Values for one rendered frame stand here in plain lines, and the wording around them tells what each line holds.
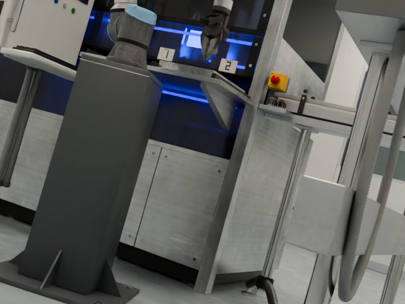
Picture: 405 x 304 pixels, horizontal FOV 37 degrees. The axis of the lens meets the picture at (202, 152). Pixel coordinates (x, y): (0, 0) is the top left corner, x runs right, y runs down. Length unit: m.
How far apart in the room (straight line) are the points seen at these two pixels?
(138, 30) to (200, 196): 0.93
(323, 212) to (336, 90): 6.49
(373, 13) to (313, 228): 0.38
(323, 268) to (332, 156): 6.16
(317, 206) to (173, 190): 1.83
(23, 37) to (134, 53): 0.90
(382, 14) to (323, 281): 0.51
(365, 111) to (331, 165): 6.12
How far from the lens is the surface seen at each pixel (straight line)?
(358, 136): 1.23
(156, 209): 2.87
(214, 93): 2.55
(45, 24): 3.02
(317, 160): 7.39
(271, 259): 2.79
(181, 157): 2.84
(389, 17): 1.09
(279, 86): 2.72
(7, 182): 3.16
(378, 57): 1.26
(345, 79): 7.52
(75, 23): 3.16
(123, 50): 2.16
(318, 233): 1.04
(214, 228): 2.74
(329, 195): 1.04
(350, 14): 1.12
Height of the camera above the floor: 0.50
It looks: 2 degrees up
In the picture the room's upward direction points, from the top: 16 degrees clockwise
